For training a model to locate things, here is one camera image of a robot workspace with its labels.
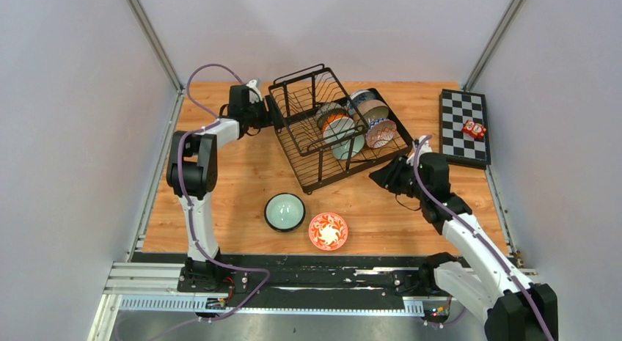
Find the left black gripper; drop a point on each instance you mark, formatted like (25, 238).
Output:
(268, 118)

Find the pale green bowl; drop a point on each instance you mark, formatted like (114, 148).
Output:
(349, 147)

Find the white orange bowl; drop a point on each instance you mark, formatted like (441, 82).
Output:
(336, 127)

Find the red floral small bowl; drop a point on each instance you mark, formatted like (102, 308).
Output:
(328, 231)

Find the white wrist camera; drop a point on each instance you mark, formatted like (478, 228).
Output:
(420, 146)
(254, 91)

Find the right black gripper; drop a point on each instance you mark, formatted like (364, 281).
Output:
(387, 177)

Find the brown cream glazed bowl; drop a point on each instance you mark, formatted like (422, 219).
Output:
(368, 111)

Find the small red toy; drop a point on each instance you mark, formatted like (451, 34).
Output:
(474, 129)

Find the blue floral bowl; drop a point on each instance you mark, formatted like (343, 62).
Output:
(358, 97)

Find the black cream patterned bowl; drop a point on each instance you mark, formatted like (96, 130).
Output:
(326, 111)

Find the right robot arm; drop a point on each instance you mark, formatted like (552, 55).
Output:
(507, 302)

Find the black celadon bowl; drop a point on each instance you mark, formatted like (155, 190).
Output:
(284, 212)

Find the black white checkerboard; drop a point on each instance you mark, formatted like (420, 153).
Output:
(455, 108)

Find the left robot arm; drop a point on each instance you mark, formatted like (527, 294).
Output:
(192, 174)

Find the red patterned bowl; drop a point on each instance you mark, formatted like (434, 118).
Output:
(380, 132)

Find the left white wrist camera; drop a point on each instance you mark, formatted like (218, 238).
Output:
(254, 91)

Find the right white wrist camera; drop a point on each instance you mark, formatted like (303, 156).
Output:
(420, 146)

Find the black wire dish rack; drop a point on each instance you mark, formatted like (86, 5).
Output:
(321, 130)

